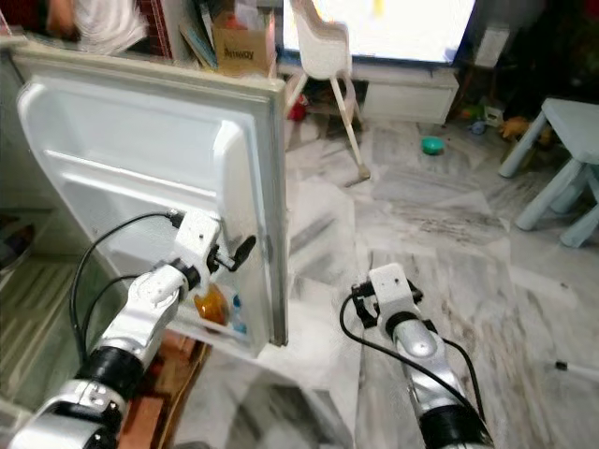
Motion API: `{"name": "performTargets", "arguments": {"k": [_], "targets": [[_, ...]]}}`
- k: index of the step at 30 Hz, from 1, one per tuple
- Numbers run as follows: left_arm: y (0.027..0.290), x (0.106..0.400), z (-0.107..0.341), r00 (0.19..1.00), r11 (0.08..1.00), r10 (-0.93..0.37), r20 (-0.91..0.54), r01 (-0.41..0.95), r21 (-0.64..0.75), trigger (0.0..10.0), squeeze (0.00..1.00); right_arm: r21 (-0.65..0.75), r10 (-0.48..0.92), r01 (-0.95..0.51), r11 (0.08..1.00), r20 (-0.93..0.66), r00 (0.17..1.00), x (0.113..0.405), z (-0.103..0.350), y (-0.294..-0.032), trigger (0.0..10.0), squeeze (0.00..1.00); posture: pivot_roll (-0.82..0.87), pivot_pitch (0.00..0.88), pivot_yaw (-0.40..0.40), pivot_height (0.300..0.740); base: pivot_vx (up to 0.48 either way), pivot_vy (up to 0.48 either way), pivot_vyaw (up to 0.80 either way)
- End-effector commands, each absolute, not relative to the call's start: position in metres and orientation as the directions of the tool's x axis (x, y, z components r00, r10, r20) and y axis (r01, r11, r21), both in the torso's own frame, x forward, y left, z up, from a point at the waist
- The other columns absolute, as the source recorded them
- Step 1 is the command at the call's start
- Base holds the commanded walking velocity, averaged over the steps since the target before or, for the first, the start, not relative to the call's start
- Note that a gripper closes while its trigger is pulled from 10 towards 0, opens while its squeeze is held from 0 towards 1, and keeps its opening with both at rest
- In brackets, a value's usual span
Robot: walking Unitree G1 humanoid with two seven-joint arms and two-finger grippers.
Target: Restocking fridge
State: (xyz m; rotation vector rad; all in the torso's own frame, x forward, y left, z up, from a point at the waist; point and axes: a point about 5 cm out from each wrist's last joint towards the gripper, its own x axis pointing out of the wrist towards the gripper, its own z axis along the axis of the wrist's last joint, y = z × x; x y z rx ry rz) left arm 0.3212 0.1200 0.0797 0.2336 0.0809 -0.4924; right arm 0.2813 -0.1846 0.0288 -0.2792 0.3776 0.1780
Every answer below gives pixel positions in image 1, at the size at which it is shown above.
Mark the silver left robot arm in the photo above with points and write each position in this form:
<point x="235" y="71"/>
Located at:
<point x="145" y="309"/>

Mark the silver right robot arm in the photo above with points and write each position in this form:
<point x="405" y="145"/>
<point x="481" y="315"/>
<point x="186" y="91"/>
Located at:
<point x="421" y="341"/>

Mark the white fridge door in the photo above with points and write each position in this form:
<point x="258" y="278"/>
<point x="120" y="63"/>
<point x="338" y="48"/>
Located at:
<point x="122" y="122"/>

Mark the white fridge body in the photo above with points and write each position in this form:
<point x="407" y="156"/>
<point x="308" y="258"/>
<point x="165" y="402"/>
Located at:
<point x="28" y="327"/>

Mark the orange juice bottle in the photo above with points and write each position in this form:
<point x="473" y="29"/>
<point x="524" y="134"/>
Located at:
<point x="211" y="307"/>

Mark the blue cap water bottle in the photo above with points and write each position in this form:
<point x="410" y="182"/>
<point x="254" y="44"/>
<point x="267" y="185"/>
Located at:
<point x="237" y="318"/>

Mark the large red brick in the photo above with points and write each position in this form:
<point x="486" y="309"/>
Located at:
<point x="173" y="383"/>

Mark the small red toy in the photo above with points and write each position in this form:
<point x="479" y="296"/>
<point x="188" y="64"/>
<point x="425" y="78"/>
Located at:
<point x="297" y="108"/>

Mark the small green bowl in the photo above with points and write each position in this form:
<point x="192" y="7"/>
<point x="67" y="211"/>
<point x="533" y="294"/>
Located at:
<point x="432" y="146"/>

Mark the brown cardboard box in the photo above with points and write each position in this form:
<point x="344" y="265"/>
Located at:
<point x="245" y="51"/>

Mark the white low cabinet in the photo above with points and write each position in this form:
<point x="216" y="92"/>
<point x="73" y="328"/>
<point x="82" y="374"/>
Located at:
<point x="412" y="98"/>

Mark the small black pen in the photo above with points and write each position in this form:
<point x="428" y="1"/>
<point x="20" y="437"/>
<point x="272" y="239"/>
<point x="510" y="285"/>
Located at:
<point x="563" y="366"/>

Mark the dark round dish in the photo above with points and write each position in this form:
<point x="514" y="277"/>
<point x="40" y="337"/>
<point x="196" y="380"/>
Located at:
<point x="14" y="245"/>

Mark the white baby high chair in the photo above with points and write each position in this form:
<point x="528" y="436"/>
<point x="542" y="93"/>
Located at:
<point x="323" y="47"/>

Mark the small orange toy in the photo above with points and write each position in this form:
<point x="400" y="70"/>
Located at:
<point x="515" y="128"/>

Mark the person in white shirt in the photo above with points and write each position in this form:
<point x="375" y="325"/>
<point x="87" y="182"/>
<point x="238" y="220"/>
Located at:
<point x="108" y="23"/>

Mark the light blue kids table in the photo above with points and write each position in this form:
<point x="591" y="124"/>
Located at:
<point x="571" y="117"/>

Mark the bright television screen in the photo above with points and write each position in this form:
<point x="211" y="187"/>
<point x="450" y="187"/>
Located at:
<point x="412" y="28"/>

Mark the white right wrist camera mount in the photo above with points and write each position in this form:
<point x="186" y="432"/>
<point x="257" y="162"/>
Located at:
<point x="391" y="290"/>

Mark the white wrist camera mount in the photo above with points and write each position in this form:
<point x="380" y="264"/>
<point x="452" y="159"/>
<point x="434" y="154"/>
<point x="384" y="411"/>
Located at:
<point x="391" y="290"/>
<point x="197" y="236"/>

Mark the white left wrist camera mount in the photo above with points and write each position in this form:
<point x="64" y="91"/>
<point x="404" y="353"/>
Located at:
<point x="197" y="236"/>

